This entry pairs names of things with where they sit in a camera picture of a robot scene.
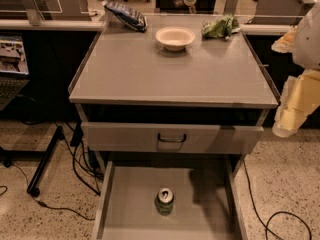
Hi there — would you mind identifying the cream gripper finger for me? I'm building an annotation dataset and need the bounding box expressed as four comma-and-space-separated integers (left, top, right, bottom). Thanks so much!
271, 27, 296, 53
272, 69, 320, 138

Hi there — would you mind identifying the green soda can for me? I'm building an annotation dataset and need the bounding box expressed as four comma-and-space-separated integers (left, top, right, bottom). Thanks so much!
154, 188, 174, 216

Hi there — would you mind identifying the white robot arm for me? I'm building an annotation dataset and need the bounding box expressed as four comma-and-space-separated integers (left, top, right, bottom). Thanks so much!
271, 1, 320, 138

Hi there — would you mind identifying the open middle drawer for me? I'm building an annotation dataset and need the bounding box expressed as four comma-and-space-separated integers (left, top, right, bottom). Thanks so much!
92, 159, 249, 240

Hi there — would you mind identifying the closed top drawer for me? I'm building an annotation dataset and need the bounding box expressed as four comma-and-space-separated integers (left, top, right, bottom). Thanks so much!
81, 122, 263, 155

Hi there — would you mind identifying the grey cabinet counter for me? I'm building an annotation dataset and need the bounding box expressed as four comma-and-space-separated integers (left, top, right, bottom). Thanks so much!
70, 14, 278, 109

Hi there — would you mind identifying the green crumpled bag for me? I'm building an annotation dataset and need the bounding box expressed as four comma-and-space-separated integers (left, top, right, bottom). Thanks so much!
201, 15, 241, 40

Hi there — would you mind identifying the white paper bowl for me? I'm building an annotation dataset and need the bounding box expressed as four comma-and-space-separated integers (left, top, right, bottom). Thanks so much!
156, 27, 195, 51

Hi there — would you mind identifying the blue chip bag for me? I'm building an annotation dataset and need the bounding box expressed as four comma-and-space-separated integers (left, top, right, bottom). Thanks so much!
102, 0, 148, 33

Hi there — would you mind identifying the laptop computer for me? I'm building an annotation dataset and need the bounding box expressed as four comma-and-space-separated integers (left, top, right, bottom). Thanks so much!
0, 32, 30, 111

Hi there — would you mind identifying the black stand leg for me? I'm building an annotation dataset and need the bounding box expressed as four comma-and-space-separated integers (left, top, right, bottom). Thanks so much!
27, 126, 63, 197

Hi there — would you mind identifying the black drawer handle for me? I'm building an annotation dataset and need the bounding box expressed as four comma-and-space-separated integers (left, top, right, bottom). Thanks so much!
157, 133, 187, 143

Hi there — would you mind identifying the black floor cable right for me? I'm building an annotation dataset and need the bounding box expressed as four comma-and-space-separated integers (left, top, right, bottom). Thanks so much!
242, 159, 313, 240

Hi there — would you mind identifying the black floor cables left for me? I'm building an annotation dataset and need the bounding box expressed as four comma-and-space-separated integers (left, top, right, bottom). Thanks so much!
0, 120, 105, 222

